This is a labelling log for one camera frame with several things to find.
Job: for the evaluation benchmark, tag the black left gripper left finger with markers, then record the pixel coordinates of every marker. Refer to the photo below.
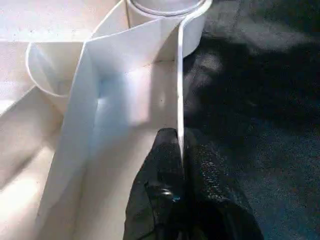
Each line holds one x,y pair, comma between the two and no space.
157,200

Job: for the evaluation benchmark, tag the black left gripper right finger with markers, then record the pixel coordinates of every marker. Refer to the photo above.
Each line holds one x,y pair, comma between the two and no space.
220,205

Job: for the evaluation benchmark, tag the white plastic table top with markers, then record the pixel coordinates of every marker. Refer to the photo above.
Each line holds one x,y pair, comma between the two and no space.
75,125

